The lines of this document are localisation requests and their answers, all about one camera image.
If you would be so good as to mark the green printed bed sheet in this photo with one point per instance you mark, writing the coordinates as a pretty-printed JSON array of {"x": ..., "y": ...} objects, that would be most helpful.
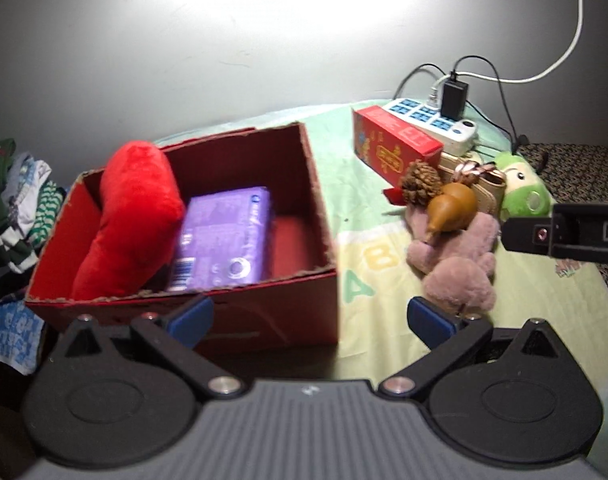
[{"x": 364, "y": 225}]

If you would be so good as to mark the brown patterned mattress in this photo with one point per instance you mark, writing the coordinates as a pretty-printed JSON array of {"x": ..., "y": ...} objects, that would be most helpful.
[{"x": 584, "y": 170}]

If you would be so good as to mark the red heart plush pillow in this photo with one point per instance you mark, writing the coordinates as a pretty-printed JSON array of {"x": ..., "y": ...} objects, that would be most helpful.
[{"x": 129, "y": 215}]

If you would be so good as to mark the small red printed carton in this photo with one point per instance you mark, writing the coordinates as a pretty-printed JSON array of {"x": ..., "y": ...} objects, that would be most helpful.
[{"x": 384, "y": 145}]

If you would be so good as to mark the black charger adapter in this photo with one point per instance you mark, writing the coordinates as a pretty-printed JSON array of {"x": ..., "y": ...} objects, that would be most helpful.
[{"x": 455, "y": 100}]

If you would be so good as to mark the pinecone with red bow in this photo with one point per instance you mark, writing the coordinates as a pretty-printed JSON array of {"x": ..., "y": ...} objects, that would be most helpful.
[{"x": 421, "y": 185}]

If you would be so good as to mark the brown wooden gourd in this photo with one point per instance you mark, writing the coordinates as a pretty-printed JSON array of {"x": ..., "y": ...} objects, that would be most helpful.
[{"x": 451, "y": 205}]

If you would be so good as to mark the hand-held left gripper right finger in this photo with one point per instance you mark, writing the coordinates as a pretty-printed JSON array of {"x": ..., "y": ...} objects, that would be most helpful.
[{"x": 431, "y": 322}]

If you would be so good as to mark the white and blue power strip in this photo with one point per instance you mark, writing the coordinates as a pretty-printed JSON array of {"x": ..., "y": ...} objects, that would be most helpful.
[{"x": 459, "y": 132}]

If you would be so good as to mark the red cardboard box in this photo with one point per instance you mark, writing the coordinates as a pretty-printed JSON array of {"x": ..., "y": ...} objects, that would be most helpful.
[{"x": 284, "y": 320}]

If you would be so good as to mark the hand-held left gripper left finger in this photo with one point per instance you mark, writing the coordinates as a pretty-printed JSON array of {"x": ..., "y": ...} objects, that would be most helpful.
[{"x": 191, "y": 319}]

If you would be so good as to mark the blue patterned cloth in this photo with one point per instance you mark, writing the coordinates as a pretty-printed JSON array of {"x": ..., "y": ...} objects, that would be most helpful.
[{"x": 9, "y": 335}]

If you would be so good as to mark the pile of clothes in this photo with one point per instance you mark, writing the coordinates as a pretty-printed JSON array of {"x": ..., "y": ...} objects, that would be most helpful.
[{"x": 14, "y": 200}]

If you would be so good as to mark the green plush toy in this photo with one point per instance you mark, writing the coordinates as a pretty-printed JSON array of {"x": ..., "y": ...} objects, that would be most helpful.
[{"x": 526, "y": 190}]

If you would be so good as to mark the purple wet wipes pack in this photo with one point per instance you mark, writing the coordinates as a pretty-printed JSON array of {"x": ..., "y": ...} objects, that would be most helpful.
[{"x": 224, "y": 235}]

